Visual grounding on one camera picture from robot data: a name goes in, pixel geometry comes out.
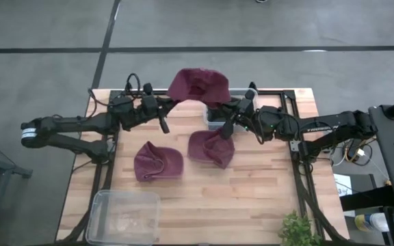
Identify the clear plastic bin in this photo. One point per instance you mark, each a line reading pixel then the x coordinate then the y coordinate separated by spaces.
pixel 210 124
pixel 123 218

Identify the black aluminium table frame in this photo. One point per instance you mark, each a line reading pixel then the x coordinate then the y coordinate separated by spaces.
pixel 296 171

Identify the white spray bottle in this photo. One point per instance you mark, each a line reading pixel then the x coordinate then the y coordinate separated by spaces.
pixel 371 222

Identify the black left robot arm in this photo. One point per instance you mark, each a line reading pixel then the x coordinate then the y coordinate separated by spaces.
pixel 74 124

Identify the maroon cap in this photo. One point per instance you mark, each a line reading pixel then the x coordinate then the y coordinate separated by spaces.
pixel 207 148
pixel 157 164
pixel 197 85

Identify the white paper sheet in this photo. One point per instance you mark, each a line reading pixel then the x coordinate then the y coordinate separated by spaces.
pixel 342 184

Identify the green leafy plant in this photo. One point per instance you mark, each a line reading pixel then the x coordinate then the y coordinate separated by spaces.
pixel 298 230

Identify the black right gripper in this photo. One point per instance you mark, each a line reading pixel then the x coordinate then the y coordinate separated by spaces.
pixel 245 111

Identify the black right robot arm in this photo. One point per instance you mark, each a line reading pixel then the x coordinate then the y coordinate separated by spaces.
pixel 320 124

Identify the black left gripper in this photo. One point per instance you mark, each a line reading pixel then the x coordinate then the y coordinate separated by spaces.
pixel 149 107

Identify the black power strip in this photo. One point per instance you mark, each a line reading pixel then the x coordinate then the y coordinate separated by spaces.
pixel 354 150

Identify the black side shelf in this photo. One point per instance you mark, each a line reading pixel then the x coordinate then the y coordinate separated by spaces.
pixel 368 198

